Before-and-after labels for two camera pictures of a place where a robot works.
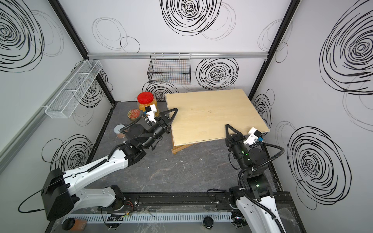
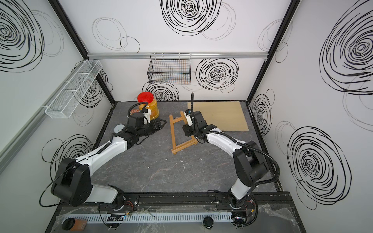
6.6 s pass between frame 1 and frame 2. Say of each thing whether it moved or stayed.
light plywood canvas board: moved
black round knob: stayed
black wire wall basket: stayed
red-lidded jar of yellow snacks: stayed
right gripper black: moved
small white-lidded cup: stayed
